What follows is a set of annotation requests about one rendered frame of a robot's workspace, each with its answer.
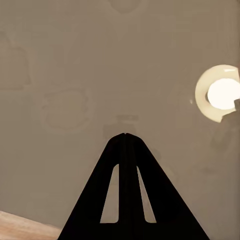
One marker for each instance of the coffee table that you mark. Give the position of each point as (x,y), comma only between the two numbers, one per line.
(76,73)

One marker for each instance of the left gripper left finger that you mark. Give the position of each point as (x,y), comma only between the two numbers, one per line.
(84,221)

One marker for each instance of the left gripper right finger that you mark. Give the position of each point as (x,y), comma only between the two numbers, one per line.
(174,220)

